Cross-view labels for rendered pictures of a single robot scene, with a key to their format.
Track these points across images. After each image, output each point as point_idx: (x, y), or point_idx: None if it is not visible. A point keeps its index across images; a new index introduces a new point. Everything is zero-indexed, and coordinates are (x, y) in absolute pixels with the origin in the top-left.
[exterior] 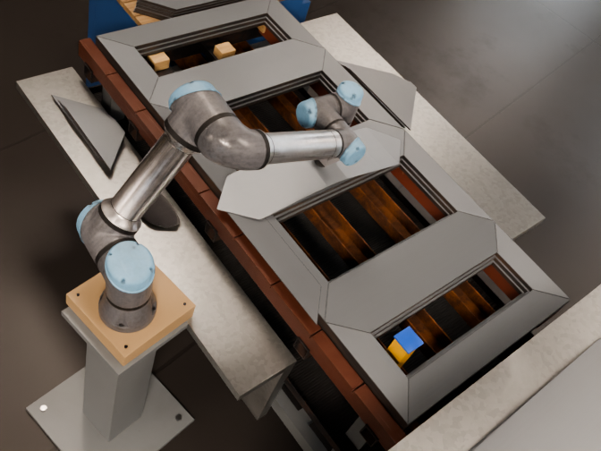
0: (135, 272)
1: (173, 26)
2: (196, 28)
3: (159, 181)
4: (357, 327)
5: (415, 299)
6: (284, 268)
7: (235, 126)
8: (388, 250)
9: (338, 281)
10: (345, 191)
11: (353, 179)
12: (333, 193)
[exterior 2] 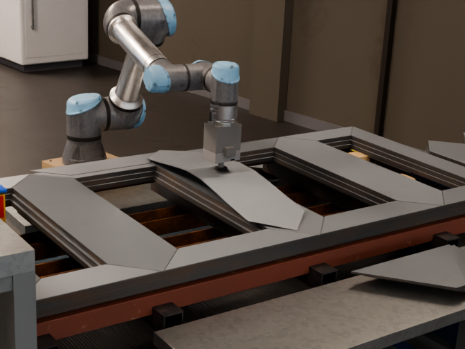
0: (74, 98)
1: (397, 147)
2: (405, 154)
3: (124, 60)
4: (19, 183)
5: (44, 209)
6: (93, 165)
7: (122, 1)
8: (112, 204)
9: (74, 181)
10: (205, 210)
11: (216, 203)
12: (197, 199)
